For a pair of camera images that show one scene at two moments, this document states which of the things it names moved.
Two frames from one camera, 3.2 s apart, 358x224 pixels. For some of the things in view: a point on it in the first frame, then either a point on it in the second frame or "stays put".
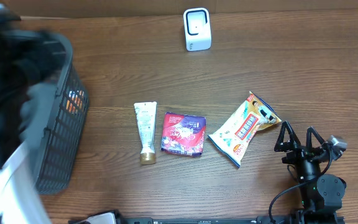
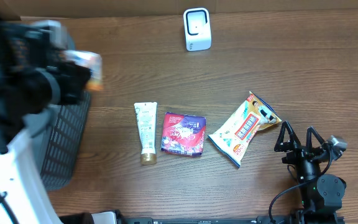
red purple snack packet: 183,134 stays put
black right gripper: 301,152 stays put
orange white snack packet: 74,101 → 92,60
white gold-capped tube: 146,116 stays put
